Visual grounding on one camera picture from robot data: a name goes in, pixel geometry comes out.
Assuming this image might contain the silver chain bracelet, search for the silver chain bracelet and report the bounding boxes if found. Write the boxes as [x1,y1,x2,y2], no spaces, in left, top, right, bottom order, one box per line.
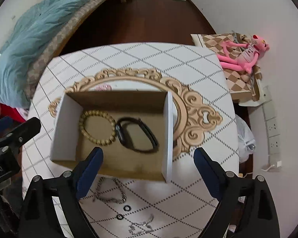
[93,177,128,204]

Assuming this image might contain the thin silver necklace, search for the thin silver necklace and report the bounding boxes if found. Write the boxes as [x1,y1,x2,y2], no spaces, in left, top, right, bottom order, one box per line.
[127,214,155,236]

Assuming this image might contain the wooden bead bracelet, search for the wooden bead bracelet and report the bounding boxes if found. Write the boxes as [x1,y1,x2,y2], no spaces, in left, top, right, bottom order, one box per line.
[78,109,117,146]

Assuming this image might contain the black watch band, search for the black watch band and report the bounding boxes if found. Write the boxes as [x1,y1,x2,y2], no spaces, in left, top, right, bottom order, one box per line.
[114,117,159,154]

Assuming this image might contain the red cloth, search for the red cloth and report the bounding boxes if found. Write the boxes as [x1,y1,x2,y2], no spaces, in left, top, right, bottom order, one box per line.
[0,104,26,123]

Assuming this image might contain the white plastic bag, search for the white plastic bag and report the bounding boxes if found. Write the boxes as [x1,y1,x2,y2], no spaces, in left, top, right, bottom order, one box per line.
[235,115,256,163]

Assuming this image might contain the white power strip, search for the white power strip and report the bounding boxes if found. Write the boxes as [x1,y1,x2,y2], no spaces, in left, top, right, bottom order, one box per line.
[262,86,282,173]

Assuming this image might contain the white diamond pattern tablecloth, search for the white diamond pattern tablecloth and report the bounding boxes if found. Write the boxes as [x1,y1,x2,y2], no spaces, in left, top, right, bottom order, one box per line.
[22,42,238,237]

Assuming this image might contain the open cardboard box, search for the open cardboard box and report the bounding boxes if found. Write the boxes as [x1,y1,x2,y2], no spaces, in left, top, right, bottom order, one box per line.
[50,90,173,183]

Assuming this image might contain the checkered beige mattress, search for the checkered beige mattress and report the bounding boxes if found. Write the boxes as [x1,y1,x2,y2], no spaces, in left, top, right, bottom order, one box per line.
[25,0,106,100]

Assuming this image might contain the checkered brown cushion box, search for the checkered brown cushion box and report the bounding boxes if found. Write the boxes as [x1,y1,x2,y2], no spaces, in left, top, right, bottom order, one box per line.
[191,32,265,106]

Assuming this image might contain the light blue duvet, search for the light blue duvet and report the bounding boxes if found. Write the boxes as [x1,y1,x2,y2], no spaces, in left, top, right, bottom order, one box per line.
[0,0,90,108]

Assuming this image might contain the pink panther plush toy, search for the pink panther plush toy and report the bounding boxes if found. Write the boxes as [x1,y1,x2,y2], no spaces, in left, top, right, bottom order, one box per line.
[217,35,270,74]

